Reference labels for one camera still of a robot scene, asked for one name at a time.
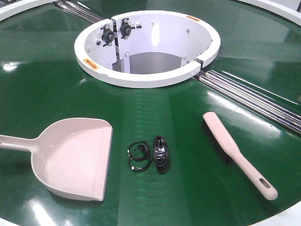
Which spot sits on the pink hand brush black bristles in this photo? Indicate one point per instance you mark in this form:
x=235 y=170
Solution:
x=231 y=151

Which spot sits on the pink plastic dustpan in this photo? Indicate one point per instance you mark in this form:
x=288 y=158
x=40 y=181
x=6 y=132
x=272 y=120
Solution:
x=70 y=157

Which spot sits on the yellow arrow warning sticker front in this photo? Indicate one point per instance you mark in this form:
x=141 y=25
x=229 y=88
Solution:
x=91 y=63

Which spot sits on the yellow arrow warning sticker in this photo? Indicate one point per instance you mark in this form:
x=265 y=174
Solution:
x=193 y=18
x=91 y=63

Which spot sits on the yellow arrow warning sticker back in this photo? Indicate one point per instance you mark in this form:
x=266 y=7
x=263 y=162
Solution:
x=193 y=18

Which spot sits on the steel rollers right gap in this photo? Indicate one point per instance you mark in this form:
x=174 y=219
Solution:
x=252 y=99

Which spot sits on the steel rollers gap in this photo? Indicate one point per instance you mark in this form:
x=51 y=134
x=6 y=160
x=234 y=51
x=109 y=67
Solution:
x=78 y=10
x=252 y=99

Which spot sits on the steel rollers upper left gap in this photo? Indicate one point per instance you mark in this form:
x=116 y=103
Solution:
x=78 y=10

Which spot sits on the white outer rim right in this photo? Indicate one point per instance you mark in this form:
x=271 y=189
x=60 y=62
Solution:
x=288 y=9

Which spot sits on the white rim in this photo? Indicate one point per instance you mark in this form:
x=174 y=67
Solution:
x=20 y=6
x=288 y=9

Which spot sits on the white outer rim left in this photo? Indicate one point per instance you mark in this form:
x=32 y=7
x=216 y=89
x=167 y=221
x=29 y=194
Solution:
x=20 y=6

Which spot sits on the white central ring housing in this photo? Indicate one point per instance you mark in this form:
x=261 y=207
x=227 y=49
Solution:
x=196 y=43

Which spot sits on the right black bearing mount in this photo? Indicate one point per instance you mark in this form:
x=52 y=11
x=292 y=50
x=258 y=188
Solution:
x=126 y=28

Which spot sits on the black bearing mount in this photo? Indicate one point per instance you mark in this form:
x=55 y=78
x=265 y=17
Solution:
x=108 y=35
x=126 y=28

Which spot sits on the left black bearing mount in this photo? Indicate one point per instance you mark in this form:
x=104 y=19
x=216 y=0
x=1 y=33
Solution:
x=108 y=35

